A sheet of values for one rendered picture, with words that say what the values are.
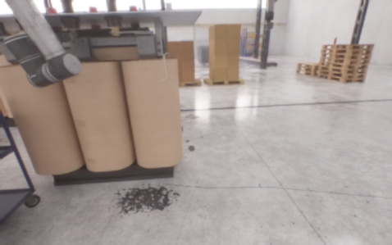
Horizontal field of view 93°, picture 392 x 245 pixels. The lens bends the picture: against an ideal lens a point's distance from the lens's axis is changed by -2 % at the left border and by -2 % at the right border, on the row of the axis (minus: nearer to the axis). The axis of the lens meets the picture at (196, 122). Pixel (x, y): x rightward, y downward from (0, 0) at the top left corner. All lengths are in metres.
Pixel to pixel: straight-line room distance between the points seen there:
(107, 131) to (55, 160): 0.51
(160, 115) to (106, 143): 0.49
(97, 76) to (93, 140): 0.50
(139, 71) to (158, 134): 0.50
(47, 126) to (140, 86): 0.78
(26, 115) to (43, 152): 0.32
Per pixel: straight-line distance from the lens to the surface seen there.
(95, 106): 1.57
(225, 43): 6.11
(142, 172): 1.91
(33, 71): 1.29
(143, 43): 1.45
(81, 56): 1.57
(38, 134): 1.86
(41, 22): 1.19
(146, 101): 1.46
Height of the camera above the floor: 1.15
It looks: 22 degrees down
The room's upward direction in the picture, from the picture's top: 2 degrees counter-clockwise
